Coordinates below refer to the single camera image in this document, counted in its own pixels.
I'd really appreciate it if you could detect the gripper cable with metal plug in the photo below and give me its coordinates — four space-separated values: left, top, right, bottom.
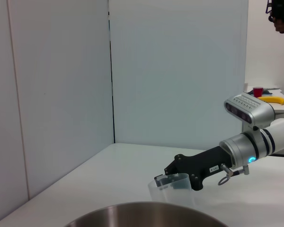
217 163 250 186

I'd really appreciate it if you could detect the red plastic cup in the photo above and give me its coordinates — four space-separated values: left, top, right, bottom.
252 86 264 98

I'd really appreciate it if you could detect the blue green toy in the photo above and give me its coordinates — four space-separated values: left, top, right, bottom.
262 87 281 96

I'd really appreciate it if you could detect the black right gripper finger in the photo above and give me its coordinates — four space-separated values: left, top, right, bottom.
164 159 180 176
154 174 193 191

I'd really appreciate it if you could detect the stainless steel mixing bowl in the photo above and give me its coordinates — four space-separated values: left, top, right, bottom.
63 201 229 227

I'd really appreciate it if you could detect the dark overhead device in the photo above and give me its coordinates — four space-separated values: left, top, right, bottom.
266 0 284 34

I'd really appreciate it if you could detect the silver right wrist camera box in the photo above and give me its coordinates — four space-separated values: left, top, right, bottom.
223 93 277 130

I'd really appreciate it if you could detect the white background table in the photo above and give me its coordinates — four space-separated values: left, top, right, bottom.
243 82 284 114

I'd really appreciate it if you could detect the yellow banana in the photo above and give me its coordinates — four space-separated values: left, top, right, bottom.
257 96 284 105

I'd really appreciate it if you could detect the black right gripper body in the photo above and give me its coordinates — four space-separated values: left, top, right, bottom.
174 146 234 192

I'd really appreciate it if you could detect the clear plastic measuring cup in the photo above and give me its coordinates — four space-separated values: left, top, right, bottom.
147 173 195 205

